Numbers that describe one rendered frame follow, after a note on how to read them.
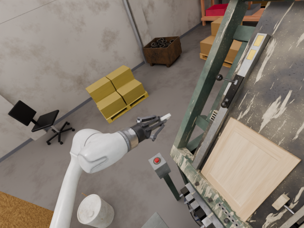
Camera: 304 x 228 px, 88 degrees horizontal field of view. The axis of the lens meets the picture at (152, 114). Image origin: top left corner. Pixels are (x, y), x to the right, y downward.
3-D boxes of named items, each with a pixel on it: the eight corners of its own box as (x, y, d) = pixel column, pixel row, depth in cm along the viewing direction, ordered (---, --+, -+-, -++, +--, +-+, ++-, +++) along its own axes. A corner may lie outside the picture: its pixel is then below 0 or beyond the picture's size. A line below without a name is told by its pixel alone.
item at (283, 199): (273, 203, 80) (271, 205, 78) (283, 193, 76) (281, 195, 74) (280, 208, 77) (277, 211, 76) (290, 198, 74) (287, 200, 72)
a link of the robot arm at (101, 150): (125, 132, 55) (106, 126, 64) (81, 154, 45) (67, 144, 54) (132, 158, 58) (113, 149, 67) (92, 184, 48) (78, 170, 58)
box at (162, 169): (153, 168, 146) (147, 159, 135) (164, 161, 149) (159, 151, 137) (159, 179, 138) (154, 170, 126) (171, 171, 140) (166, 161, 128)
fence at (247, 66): (195, 163, 125) (191, 164, 123) (261, 34, 83) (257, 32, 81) (199, 168, 121) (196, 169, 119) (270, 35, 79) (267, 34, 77)
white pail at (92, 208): (90, 214, 211) (68, 204, 180) (109, 197, 220) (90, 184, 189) (99, 236, 189) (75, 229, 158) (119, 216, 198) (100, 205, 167)
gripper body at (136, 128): (141, 139, 60) (157, 130, 66) (128, 123, 62) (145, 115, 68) (136, 148, 65) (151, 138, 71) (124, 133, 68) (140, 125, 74)
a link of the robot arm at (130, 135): (116, 127, 58) (129, 121, 62) (112, 139, 65) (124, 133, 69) (130, 146, 56) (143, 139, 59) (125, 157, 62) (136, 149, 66)
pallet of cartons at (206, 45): (269, 49, 346) (277, 12, 299) (246, 72, 315) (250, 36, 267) (216, 44, 432) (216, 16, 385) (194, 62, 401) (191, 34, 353)
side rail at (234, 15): (182, 143, 146) (173, 144, 140) (240, 5, 98) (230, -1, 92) (186, 147, 142) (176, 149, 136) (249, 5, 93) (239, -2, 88)
